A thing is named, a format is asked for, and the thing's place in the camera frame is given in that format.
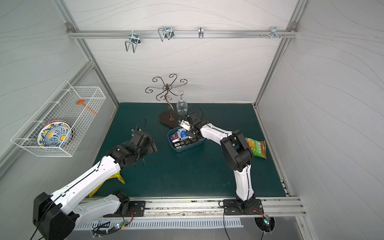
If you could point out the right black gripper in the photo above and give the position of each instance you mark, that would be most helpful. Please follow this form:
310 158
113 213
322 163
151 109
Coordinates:
192 127

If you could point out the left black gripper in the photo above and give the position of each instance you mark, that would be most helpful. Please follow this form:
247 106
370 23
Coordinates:
150 144

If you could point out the blue white tissue pack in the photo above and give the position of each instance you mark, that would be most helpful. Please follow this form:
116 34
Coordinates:
183 134

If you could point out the teal plastic storage box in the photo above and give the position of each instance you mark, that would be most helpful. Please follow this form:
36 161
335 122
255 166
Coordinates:
179 145

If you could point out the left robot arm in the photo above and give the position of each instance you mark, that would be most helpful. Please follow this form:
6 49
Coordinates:
57 214

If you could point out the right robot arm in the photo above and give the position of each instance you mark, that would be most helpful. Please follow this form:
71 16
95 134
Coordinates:
237 153

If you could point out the metal scroll cup stand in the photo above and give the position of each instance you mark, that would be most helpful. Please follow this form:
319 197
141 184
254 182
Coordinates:
170 118

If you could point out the green snack bag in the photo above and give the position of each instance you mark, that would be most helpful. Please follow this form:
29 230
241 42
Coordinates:
259 148

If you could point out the orange plastic spoon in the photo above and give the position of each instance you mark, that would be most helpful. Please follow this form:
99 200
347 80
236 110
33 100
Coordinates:
82 102

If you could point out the blue yellow patterned plate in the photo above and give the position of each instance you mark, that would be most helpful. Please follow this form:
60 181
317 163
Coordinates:
55 134

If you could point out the white vent strip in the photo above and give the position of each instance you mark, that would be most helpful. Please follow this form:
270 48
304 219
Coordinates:
159 224

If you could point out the metal hook small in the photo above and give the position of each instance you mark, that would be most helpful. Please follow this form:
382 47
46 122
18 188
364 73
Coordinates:
201 32

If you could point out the metal hook centre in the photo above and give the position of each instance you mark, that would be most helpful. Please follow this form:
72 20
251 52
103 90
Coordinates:
166 33

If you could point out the metal hook left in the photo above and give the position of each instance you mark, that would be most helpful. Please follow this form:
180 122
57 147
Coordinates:
132 42

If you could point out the metal hook right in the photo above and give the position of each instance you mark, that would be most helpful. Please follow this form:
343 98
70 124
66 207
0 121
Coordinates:
273 34

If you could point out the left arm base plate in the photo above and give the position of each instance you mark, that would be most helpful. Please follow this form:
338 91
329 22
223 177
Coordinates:
133 208

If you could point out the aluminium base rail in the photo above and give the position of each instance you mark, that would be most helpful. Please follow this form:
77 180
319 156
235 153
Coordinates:
180 207

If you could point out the white wire basket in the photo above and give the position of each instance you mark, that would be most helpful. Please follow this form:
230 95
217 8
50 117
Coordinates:
61 106

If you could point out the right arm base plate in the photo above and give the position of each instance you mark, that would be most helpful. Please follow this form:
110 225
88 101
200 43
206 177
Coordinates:
238 208

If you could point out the aluminium top rail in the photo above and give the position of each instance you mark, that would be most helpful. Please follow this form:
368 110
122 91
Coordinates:
179 34

